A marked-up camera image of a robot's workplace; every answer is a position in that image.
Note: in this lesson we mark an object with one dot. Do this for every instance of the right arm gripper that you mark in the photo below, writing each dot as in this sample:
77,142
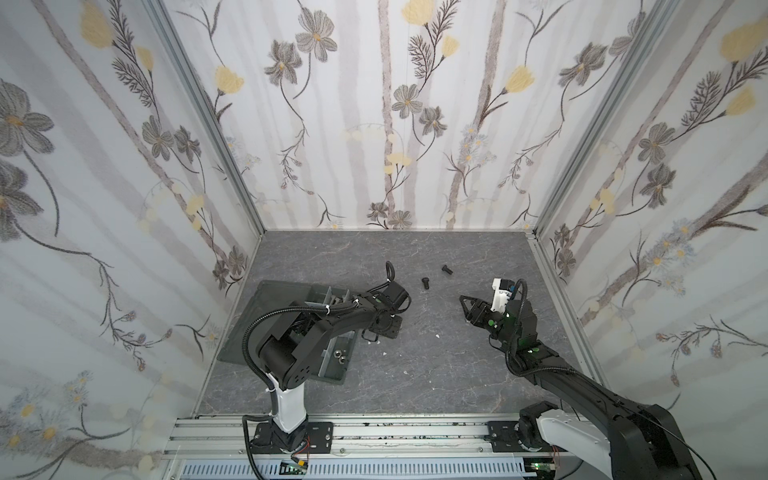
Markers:
485,312

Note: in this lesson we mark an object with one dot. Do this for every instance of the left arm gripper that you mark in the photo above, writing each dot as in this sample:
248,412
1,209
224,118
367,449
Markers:
395,331

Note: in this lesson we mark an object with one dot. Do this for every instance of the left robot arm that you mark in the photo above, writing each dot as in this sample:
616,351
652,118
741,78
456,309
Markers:
287,346

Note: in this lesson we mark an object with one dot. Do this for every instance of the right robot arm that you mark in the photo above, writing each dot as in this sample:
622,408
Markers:
622,438

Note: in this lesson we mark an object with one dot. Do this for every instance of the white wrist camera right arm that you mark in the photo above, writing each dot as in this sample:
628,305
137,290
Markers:
503,290

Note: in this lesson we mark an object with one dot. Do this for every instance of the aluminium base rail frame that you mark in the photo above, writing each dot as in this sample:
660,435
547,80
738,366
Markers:
403,437

